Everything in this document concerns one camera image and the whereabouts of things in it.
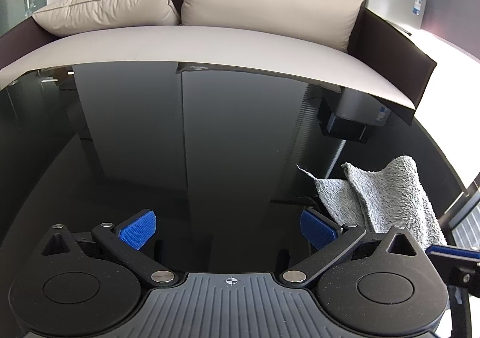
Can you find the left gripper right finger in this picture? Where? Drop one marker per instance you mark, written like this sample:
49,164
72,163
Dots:
333,245

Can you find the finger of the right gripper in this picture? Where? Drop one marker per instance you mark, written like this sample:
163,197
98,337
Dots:
456,267

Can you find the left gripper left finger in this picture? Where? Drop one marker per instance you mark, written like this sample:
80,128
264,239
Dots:
124,242

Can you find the grey terry towel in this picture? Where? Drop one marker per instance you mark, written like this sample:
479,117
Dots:
379,200

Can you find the dark brown sofa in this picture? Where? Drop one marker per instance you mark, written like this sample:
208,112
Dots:
379,60

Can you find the small beige side cushion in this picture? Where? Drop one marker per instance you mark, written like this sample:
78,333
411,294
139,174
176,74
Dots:
70,17

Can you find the large beige back cushion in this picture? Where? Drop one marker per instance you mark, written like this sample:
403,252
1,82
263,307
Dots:
327,22

